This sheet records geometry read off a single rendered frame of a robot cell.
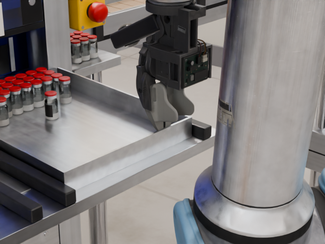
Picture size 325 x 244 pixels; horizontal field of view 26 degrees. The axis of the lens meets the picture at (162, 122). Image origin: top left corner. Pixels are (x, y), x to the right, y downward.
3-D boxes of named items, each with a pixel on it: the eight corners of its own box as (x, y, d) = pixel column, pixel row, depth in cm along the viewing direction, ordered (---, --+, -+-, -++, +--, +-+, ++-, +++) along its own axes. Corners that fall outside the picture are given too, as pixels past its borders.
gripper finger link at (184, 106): (185, 142, 106) (186, 85, 103) (157, 130, 110) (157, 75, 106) (199, 135, 108) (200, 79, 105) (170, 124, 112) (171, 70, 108)
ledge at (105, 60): (32, 64, 152) (32, 55, 151) (79, 50, 160) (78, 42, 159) (75, 80, 143) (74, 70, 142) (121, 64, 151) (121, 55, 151)
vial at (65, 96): (57, 101, 127) (55, 78, 125) (66, 99, 128) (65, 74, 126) (65, 105, 125) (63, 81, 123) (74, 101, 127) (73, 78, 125)
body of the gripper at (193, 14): (177, 96, 99) (179, 11, 94) (134, 80, 104) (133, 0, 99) (212, 81, 104) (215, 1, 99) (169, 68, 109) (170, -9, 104)
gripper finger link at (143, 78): (143, 113, 104) (143, 56, 100) (136, 110, 105) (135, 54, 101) (165, 104, 107) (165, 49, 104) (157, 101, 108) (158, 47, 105)
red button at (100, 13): (82, 22, 140) (81, 2, 139) (97, 18, 143) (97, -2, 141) (95, 25, 138) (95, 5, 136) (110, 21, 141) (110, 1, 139)
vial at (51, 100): (43, 117, 120) (41, 94, 118) (53, 114, 122) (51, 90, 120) (51, 121, 119) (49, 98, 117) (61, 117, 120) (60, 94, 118)
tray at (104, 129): (-63, 124, 118) (-66, 105, 117) (59, 84, 135) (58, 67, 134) (65, 195, 97) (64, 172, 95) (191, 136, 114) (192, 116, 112)
